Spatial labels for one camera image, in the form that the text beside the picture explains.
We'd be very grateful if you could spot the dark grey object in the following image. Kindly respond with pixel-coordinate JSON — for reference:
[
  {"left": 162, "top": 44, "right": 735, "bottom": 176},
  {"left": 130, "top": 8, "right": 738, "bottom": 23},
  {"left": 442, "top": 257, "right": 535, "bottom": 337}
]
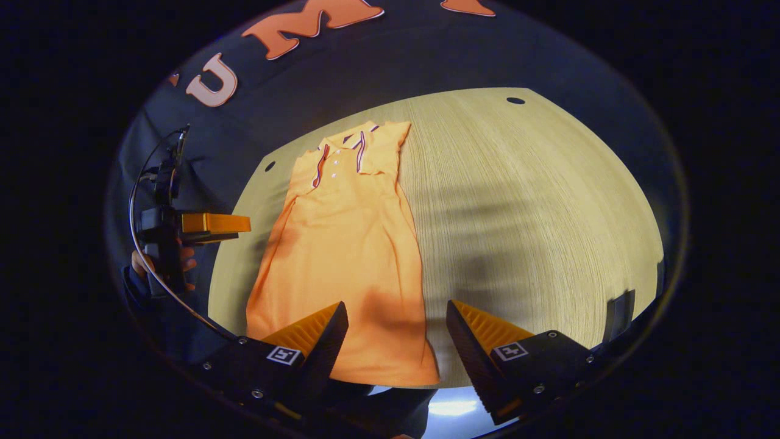
[{"left": 602, "top": 289, "right": 636, "bottom": 343}]

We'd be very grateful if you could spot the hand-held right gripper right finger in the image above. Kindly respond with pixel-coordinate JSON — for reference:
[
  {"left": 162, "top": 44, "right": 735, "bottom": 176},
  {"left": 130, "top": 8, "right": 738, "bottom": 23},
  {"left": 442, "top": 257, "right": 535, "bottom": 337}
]
[{"left": 446, "top": 299, "right": 601, "bottom": 426}]

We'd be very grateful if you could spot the thin grey cable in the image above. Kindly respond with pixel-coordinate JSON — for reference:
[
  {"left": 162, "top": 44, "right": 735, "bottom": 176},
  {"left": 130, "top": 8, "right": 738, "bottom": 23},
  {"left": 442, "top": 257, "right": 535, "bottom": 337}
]
[{"left": 128, "top": 127, "right": 239, "bottom": 342}]

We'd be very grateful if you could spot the orange T-shirt with collar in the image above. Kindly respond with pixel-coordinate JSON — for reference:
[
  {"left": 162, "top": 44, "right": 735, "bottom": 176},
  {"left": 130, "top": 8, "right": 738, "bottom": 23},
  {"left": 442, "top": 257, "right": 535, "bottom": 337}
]
[{"left": 246, "top": 120, "right": 441, "bottom": 388}]

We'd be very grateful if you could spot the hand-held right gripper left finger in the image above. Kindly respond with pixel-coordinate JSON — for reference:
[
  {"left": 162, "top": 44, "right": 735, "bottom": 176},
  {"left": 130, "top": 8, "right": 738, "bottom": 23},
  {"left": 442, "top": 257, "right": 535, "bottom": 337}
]
[{"left": 195, "top": 301, "right": 349, "bottom": 427}]

